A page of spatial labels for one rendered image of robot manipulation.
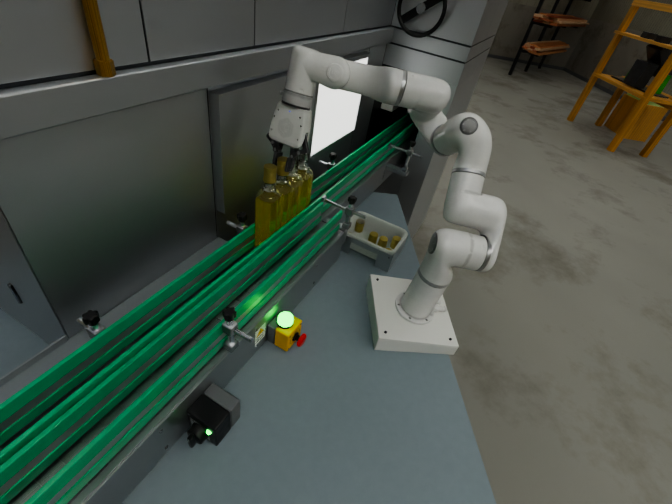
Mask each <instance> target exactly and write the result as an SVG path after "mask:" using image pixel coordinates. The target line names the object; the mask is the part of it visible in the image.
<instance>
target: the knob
mask: <svg viewBox="0 0 672 504"><path fill-rule="evenodd" d="M187 434H188V437H187V440H188V444H189V446H190V447H191V448H193V447H194V446H195V444H196V443H197V444H202V443H203V442H204V441H205V440H206V439H207V438H208V437H209V435H207V434H206V429H205V428H204V427H202V426H201V425H200V424H198V423H195V422H194V423H193V424H192V425H191V427H190V428H189V430H188V431H187Z"/></svg>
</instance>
